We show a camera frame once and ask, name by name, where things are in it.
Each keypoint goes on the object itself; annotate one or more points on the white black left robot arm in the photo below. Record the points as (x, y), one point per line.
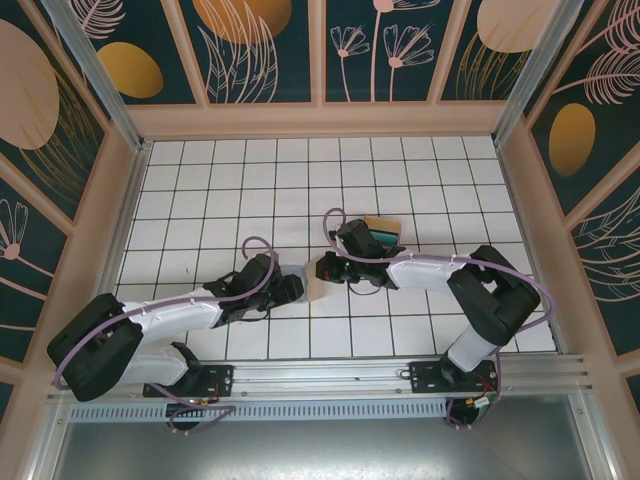
(170, 320)

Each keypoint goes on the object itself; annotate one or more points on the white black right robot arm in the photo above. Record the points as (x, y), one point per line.
(425, 276)

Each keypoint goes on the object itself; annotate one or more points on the teal credit card stack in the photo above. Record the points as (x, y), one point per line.
(390, 236)

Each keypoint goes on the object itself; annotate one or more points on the yellow credit card stack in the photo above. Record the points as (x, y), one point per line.
(385, 222)

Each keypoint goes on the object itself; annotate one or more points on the stack of coloured blocks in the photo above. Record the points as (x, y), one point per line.
(401, 236)

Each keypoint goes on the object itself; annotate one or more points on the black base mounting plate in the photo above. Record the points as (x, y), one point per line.
(222, 377)
(422, 375)

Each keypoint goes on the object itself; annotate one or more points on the grey metal sheet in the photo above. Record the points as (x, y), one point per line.
(320, 450)

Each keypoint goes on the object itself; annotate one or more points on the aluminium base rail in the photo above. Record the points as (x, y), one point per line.
(325, 375)

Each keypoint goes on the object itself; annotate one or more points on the aluminium frame post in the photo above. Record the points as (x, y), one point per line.
(540, 70)
(95, 75)

